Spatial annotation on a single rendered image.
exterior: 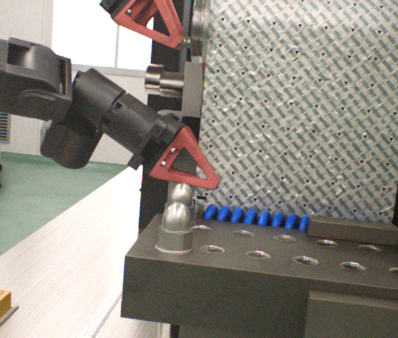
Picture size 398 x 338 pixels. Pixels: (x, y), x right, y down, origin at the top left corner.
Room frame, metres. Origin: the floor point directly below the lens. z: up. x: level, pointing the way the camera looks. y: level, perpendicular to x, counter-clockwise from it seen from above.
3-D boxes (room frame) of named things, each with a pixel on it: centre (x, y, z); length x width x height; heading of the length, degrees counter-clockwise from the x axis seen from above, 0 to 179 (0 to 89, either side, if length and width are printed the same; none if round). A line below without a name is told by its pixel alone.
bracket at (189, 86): (0.80, 0.03, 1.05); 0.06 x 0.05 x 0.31; 84
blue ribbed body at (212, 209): (0.67, -0.12, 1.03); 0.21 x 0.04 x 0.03; 84
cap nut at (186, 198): (0.63, 0.02, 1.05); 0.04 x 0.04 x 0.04
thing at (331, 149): (0.69, -0.11, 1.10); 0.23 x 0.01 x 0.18; 84
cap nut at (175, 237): (0.54, 0.02, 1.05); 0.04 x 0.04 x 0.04
